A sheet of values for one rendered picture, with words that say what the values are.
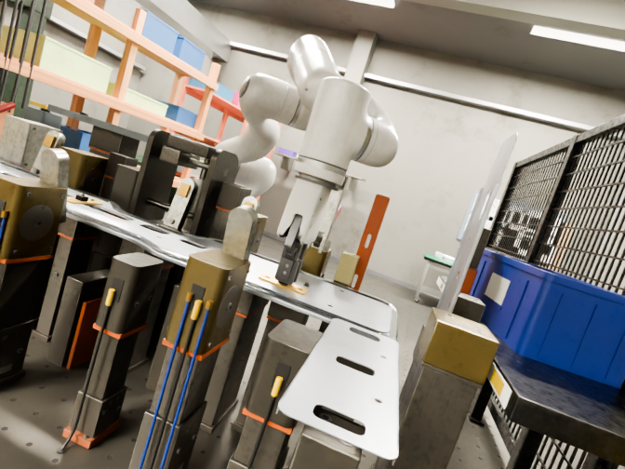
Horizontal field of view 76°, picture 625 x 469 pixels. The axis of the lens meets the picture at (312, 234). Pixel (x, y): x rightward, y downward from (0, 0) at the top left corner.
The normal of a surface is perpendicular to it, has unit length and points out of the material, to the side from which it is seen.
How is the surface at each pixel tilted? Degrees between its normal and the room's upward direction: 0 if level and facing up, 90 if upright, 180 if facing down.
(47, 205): 90
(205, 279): 90
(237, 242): 102
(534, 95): 90
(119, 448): 0
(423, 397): 90
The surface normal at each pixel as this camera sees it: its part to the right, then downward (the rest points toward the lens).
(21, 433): 0.30, -0.95
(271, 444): -0.22, 0.05
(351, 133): 0.42, 0.25
